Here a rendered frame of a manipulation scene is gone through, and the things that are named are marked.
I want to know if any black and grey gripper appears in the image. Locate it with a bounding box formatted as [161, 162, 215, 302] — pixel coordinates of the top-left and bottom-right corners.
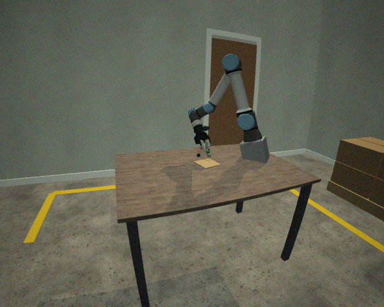
[193, 125, 211, 153]

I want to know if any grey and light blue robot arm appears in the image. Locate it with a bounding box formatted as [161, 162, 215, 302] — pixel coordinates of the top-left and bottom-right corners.
[188, 54, 262, 143]

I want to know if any tan mat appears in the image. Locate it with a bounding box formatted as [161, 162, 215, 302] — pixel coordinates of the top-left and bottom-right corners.
[194, 158, 221, 169]

